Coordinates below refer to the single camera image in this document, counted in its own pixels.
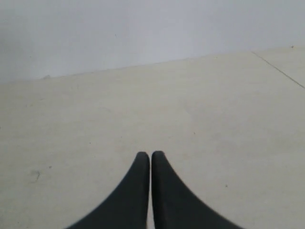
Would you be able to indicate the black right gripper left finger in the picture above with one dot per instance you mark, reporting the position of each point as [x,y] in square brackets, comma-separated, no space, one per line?
[127,206]

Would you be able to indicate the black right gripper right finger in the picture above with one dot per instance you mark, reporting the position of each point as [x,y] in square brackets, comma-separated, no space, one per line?
[175,206]

